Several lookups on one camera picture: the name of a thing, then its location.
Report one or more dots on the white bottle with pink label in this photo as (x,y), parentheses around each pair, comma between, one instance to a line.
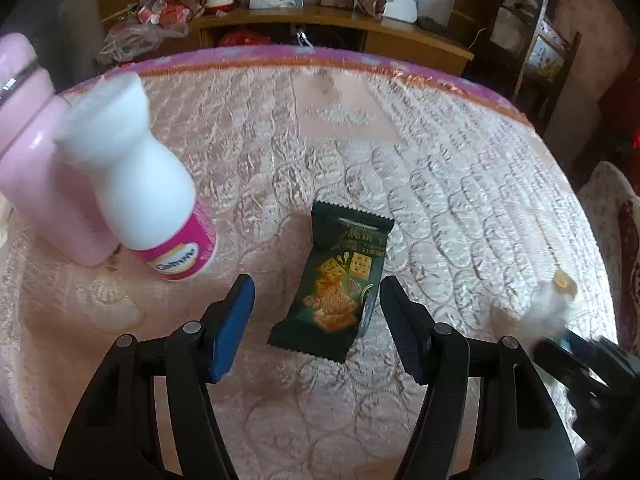
(140,195)

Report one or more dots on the wooden cabinet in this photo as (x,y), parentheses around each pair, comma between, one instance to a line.
(390,30)

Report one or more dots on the dark green cracker packet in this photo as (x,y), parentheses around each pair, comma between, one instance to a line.
(335,285)

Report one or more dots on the plastic bag with red items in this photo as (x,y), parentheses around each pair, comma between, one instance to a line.
(160,15)

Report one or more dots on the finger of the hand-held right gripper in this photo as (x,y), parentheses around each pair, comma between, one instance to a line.
(562,357)

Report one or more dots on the floral patterned cushion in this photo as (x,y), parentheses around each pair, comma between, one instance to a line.
(615,240)

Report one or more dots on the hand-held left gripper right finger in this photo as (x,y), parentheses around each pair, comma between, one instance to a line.
(400,330)

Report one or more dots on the small yellow piece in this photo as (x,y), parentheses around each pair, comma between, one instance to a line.
(564,281)

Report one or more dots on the pink quilted mattress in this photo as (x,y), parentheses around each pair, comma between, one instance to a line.
(375,150)

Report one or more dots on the wooden chair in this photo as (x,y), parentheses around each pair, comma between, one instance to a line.
(547,55)

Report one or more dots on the pink thermos bottle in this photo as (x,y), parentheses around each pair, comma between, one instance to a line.
(45,190)

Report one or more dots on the white tissue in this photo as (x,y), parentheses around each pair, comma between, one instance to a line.
(525,320)

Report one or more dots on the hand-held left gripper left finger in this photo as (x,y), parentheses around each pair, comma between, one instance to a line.
(231,330)

